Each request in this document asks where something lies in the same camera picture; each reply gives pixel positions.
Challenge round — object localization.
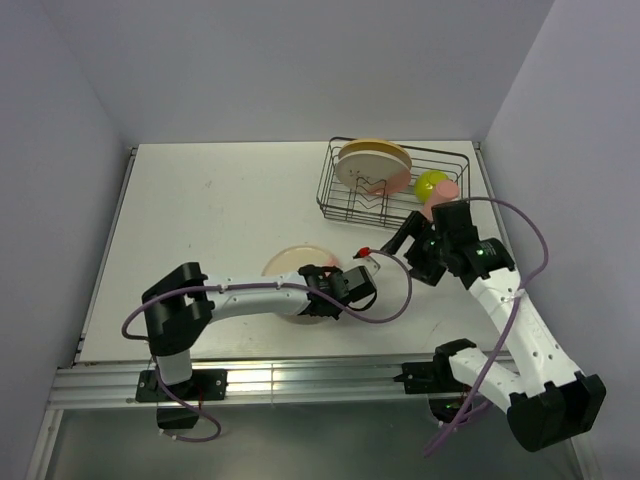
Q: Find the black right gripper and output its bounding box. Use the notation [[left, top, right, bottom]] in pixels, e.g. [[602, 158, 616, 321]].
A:
[[380, 210, 451, 286]]

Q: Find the green ceramic bowl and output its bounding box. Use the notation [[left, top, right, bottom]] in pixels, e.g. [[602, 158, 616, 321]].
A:
[[413, 170, 449, 204]]

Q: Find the pink cup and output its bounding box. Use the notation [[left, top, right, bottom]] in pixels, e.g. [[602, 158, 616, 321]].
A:
[[421, 180, 460, 221]]

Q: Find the pink cream plate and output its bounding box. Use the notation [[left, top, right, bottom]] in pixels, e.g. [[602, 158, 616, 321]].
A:
[[334, 150, 411, 196], [262, 245, 341, 326]]

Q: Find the yellow cream plate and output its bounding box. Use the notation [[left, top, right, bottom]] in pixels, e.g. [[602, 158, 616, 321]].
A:
[[338, 138, 412, 168]]

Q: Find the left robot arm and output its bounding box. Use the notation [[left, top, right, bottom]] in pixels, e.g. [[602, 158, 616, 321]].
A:
[[142, 260, 380, 399]]

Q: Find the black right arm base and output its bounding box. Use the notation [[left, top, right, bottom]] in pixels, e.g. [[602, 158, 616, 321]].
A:
[[393, 361, 456, 395]]

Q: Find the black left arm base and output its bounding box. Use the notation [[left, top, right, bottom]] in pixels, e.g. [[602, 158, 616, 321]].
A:
[[135, 369, 228, 403]]

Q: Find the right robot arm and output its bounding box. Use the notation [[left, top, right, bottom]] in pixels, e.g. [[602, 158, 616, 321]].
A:
[[382, 200, 606, 452]]

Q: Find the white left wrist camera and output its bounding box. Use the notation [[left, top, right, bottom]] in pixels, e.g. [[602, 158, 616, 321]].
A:
[[362, 254, 381, 277]]

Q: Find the wire dish rack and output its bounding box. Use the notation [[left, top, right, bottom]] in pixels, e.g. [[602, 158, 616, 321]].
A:
[[316, 136, 473, 230]]

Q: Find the aluminium table rail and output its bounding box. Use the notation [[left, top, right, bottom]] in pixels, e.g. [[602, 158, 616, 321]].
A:
[[46, 354, 432, 410]]

